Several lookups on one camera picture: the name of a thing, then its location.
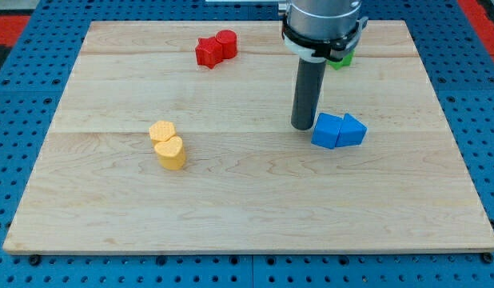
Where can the blue cube block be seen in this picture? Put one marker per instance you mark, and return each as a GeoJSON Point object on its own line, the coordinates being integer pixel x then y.
{"type": "Point", "coordinates": [326, 131]}

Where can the yellow heart block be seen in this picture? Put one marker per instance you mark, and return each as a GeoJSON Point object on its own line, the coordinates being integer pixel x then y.
{"type": "Point", "coordinates": [171, 153]}

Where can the red cylinder block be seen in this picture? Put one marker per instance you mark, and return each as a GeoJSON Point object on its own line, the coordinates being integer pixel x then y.
{"type": "Point", "coordinates": [228, 41]}

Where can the green star block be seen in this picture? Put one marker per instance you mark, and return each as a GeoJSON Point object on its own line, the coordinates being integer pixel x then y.
{"type": "Point", "coordinates": [346, 61]}

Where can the yellow hexagon block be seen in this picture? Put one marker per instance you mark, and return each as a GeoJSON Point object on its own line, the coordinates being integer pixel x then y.
{"type": "Point", "coordinates": [161, 131]}

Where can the light wooden board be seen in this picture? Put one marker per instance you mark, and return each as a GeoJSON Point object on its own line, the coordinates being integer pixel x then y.
{"type": "Point", "coordinates": [251, 184]}

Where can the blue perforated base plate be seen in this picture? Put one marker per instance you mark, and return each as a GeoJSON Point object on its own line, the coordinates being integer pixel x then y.
{"type": "Point", "coordinates": [36, 70]}

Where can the blue triangle block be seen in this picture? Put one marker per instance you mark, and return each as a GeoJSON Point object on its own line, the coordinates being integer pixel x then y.
{"type": "Point", "coordinates": [352, 132]}

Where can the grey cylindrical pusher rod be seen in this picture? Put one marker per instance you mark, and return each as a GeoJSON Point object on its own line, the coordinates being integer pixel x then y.
{"type": "Point", "coordinates": [307, 92]}

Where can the red star block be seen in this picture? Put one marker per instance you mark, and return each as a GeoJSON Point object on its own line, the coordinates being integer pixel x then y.
{"type": "Point", "coordinates": [209, 52]}

